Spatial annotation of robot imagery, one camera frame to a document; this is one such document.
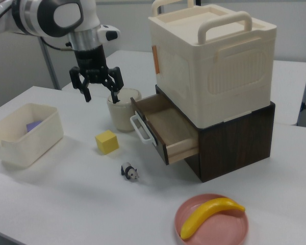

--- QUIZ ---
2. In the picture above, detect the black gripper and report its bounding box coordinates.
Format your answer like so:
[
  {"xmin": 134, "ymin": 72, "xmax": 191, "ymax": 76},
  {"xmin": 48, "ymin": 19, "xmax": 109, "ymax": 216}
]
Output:
[{"xmin": 69, "ymin": 45, "xmax": 124, "ymax": 104}]

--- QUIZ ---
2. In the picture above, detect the brown drawer with white handle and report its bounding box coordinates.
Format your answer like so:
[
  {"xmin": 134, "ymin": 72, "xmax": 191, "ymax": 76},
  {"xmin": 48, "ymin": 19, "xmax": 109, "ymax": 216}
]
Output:
[{"xmin": 129, "ymin": 93, "xmax": 200, "ymax": 166}]

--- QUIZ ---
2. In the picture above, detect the cream lidded trash can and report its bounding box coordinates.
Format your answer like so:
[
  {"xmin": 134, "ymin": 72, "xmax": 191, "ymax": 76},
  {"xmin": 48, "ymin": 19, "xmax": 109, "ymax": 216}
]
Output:
[{"xmin": 106, "ymin": 88, "xmax": 143, "ymax": 133}]

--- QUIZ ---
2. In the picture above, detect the yellow foam cube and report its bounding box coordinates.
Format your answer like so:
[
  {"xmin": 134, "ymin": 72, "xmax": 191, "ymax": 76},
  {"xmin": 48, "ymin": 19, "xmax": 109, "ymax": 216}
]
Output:
[{"xmin": 94, "ymin": 129, "xmax": 119, "ymax": 156}]

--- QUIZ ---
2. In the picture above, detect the purple foam cube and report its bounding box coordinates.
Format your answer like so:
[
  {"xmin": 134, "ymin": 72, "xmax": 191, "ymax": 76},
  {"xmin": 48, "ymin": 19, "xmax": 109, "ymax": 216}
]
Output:
[{"xmin": 25, "ymin": 119, "xmax": 44, "ymax": 133}]

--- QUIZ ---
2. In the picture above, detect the cream plastic storage box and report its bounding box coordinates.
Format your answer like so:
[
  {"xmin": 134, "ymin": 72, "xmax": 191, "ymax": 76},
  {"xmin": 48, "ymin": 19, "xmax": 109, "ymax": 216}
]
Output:
[{"xmin": 147, "ymin": 0, "xmax": 278, "ymax": 128}]

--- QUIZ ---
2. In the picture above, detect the panda toy figurine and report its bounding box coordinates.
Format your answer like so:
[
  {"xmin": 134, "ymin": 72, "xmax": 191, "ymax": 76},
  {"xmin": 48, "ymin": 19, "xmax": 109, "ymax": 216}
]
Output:
[{"xmin": 120, "ymin": 161, "xmax": 140, "ymax": 181}]

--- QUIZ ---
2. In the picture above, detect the white plastic bin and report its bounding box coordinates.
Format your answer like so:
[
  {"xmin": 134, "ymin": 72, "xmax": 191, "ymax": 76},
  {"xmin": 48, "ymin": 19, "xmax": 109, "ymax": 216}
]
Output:
[{"xmin": 0, "ymin": 103, "xmax": 65, "ymax": 168}]

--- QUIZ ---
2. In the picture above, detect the dark brown wooden cabinet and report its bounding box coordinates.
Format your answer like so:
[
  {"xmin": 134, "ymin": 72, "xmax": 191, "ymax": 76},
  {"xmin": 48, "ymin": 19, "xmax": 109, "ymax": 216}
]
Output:
[{"xmin": 155, "ymin": 85, "xmax": 275, "ymax": 183}]

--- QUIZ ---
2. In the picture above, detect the yellow toy banana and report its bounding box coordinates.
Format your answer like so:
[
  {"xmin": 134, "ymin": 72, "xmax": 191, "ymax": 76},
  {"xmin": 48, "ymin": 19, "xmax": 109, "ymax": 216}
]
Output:
[{"xmin": 180, "ymin": 197, "xmax": 246, "ymax": 240}]

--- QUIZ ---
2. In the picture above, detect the pink plate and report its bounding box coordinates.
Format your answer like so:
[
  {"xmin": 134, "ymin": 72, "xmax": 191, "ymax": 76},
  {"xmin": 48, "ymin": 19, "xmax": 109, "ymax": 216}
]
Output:
[{"xmin": 174, "ymin": 193, "xmax": 250, "ymax": 245}]

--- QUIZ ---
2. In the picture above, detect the brown drawer without handle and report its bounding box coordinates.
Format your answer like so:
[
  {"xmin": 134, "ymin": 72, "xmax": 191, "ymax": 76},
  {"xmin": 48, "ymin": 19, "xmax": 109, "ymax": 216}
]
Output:
[{"xmin": 184, "ymin": 155, "xmax": 202, "ymax": 179}]

